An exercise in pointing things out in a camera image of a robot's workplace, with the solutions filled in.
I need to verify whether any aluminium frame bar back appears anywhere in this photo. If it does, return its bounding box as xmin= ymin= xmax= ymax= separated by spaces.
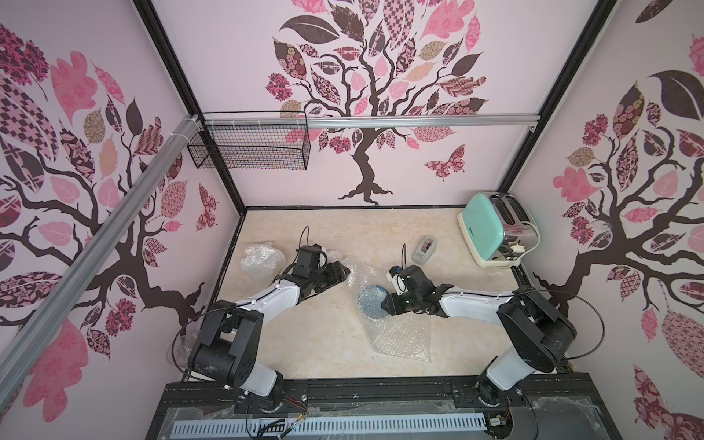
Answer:
xmin=307 ymin=114 xmax=541 ymax=129

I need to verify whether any white slotted cable duct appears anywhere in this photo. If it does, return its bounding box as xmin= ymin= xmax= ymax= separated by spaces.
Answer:
xmin=167 ymin=414 xmax=487 ymax=439

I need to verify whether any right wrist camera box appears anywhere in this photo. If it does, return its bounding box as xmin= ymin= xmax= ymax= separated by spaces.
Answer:
xmin=387 ymin=266 xmax=406 ymax=295

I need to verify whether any grey tape dispenser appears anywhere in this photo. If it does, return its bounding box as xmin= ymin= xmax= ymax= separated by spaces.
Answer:
xmin=412 ymin=236 xmax=437 ymax=266

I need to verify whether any black wire wall basket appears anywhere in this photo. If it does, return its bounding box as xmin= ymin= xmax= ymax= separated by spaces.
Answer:
xmin=188 ymin=110 xmax=312 ymax=171

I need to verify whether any white toaster power cable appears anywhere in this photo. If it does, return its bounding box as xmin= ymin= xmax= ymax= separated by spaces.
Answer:
xmin=508 ymin=219 xmax=543 ymax=260

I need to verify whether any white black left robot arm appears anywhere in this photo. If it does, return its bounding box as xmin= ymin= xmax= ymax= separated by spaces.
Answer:
xmin=187 ymin=244 xmax=350 ymax=404

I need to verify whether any mint green toaster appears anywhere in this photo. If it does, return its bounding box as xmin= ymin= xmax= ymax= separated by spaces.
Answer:
xmin=456 ymin=192 xmax=541 ymax=268

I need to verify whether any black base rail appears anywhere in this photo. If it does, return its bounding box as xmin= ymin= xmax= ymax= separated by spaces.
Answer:
xmin=147 ymin=373 xmax=619 ymax=439

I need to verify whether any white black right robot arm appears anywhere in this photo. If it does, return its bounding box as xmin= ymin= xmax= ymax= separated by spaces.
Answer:
xmin=381 ymin=265 xmax=578 ymax=406

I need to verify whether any aluminium frame bar left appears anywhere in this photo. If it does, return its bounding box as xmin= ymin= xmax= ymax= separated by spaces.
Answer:
xmin=1 ymin=115 xmax=201 ymax=407

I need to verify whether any blue white patterned bowl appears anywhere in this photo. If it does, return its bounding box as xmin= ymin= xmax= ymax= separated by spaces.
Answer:
xmin=357 ymin=285 xmax=389 ymax=320

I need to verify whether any aluminium frame bar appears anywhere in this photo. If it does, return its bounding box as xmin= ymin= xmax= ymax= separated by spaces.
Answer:
xmin=307 ymin=114 xmax=541 ymax=129
xmin=1 ymin=115 xmax=201 ymax=407

